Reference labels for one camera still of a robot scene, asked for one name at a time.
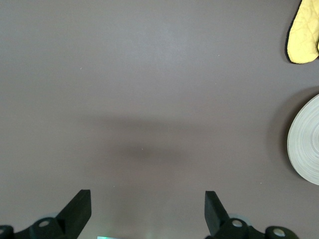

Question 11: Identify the round wooden plate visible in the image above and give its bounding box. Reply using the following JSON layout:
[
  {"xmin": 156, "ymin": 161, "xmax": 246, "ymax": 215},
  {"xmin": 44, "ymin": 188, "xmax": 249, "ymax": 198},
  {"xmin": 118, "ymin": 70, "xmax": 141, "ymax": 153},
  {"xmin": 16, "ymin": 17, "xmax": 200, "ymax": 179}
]
[{"xmin": 286, "ymin": 93, "xmax": 319, "ymax": 186}]

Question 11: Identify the yellow quilted oven mitt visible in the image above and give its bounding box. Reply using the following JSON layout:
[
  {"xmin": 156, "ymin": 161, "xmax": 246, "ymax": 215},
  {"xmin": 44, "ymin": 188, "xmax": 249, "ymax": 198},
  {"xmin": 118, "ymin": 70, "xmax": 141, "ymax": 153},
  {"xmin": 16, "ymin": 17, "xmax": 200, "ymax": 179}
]
[{"xmin": 285, "ymin": 0, "xmax": 319, "ymax": 64}]

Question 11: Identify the brown table cover sheet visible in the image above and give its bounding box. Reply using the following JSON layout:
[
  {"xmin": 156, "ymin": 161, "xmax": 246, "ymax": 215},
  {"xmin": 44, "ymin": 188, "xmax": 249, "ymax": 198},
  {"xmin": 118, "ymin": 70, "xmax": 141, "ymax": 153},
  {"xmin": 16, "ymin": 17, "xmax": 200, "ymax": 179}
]
[{"xmin": 0, "ymin": 0, "xmax": 319, "ymax": 239}]

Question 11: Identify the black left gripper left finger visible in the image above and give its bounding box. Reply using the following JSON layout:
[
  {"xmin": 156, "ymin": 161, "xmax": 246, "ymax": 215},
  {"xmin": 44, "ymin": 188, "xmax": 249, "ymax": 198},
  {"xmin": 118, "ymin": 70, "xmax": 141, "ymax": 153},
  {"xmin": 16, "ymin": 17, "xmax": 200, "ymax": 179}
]
[{"xmin": 0, "ymin": 189, "xmax": 92, "ymax": 239}]

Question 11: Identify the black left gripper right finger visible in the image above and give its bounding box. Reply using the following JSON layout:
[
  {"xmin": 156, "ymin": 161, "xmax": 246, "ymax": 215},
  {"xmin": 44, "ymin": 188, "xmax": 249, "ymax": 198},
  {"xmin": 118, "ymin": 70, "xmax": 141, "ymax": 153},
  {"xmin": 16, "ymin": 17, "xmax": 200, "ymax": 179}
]
[{"xmin": 204, "ymin": 191, "xmax": 299, "ymax": 239}]

